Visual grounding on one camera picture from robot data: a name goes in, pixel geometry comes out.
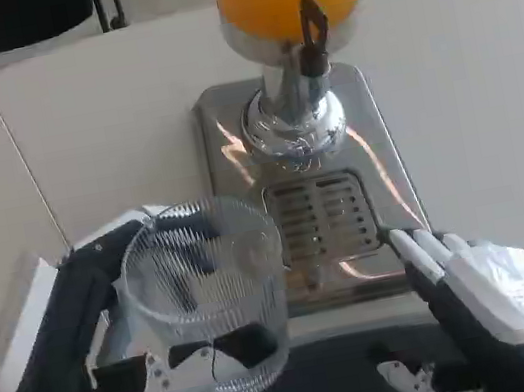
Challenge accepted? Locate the black dispenser tap lever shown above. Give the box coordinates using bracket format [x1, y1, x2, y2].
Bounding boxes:
[286, 0, 339, 81]

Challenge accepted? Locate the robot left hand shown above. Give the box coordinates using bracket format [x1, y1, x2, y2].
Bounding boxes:
[0, 184, 290, 392]

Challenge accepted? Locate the steel drip tray base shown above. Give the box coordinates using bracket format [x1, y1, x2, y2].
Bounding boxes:
[187, 52, 443, 330]

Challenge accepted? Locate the black chair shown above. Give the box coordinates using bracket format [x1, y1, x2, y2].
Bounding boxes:
[0, 0, 138, 91]

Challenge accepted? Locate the steel drip tray grid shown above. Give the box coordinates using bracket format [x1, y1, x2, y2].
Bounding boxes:
[259, 164, 387, 271]

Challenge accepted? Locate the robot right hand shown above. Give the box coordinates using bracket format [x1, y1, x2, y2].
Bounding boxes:
[347, 203, 524, 392]

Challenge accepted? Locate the clear ribbed glass cup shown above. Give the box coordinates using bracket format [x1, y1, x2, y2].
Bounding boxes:
[110, 184, 308, 392]

